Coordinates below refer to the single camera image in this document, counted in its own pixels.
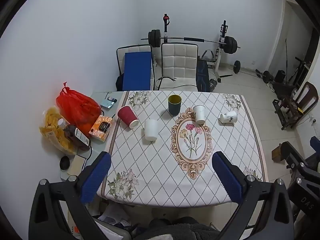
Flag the beige square pad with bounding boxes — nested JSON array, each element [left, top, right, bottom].
[[66, 154, 87, 176]]

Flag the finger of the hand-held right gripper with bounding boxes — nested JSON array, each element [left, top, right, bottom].
[[280, 141, 313, 178], [309, 135, 320, 155]]

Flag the white paper cup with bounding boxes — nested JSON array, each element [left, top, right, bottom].
[[193, 105, 206, 125]]

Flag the red ribbed paper cup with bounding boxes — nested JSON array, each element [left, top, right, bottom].
[[117, 105, 139, 130]]

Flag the brown liquid bottle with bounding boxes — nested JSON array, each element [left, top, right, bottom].
[[57, 118, 91, 151]]

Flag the black round lid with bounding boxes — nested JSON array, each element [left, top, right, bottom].
[[59, 156, 72, 172]]

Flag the white door frame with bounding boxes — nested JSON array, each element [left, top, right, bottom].
[[268, 0, 314, 77]]

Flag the orange tissue box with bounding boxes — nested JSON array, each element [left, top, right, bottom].
[[89, 115, 114, 143]]

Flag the black cable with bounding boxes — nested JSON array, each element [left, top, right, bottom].
[[155, 76, 177, 91]]

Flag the black speaker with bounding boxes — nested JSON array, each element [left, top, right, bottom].
[[274, 70, 286, 83]]

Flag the white cup with leaf print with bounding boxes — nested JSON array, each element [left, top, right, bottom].
[[220, 110, 237, 125]]

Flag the barbell with black plates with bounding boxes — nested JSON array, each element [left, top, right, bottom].
[[140, 29, 241, 55]]

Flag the bag of yellow chips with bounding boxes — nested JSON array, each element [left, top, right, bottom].
[[39, 106, 78, 155]]

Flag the person's dark fleece clothing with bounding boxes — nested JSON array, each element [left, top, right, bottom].
[[134, 216, 219, 240]]

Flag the white weight rack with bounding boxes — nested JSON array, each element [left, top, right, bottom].
[[162, 13, 233, 83]]

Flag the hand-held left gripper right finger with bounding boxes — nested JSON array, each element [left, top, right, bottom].
[[212, 151, 294, 240]]

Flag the small wooden block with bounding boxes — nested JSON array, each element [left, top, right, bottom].
[[271, 144, 285, 162]]

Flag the black exercise machine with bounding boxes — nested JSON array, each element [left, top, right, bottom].
[[286, 56, 313, 88]]

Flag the blue cushion pad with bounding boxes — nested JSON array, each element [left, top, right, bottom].
[[122, 52, 152, 91]]

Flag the red plastic bag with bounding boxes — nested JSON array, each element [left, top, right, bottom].
[[56, 82, 102, 133]]

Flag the dark green cup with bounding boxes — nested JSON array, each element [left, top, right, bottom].
[[168, 94, 182, 116]]

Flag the dark wooden chair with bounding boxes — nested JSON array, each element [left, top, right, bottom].
[[273, 81, 319, 131]]

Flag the floral white tablecloth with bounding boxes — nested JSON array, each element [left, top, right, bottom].
[[96, 90, 269, 208]]

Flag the dark blue bench pad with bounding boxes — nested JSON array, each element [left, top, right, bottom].
[[196, 58, 210, 92]]

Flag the white padded chair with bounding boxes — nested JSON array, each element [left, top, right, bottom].
[[159, 42, 199, 92], [116, 44, 154, 91]]

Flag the plain white cup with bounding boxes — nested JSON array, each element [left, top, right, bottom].
[[144, 119, 158, 141]]

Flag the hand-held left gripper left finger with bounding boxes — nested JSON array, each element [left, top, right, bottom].
[[28, 152, 112, 240]]

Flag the short barbell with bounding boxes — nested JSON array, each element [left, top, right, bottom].
[[230, 60, 274, 83]]

